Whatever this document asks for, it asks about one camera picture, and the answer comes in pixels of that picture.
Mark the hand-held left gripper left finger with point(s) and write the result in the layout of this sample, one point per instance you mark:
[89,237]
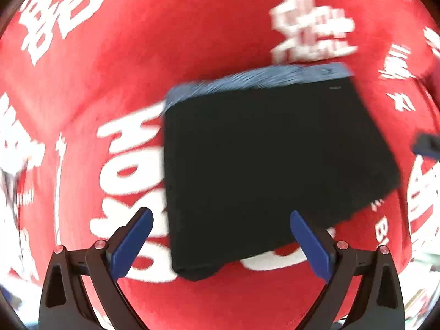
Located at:
[132,244]

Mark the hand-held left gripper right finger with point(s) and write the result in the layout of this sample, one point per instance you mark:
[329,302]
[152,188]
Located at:
[311,247]

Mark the white floral cloth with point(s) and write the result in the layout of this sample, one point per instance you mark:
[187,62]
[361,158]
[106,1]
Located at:
[8,199]

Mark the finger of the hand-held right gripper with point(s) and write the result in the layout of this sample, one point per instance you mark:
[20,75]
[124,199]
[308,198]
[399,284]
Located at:
[428,147]

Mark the black pants with blue trim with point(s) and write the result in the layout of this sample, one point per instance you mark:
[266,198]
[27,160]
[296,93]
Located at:
[275,178]

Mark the red printed blanket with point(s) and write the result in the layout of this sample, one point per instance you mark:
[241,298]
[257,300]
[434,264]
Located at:
[137,41]

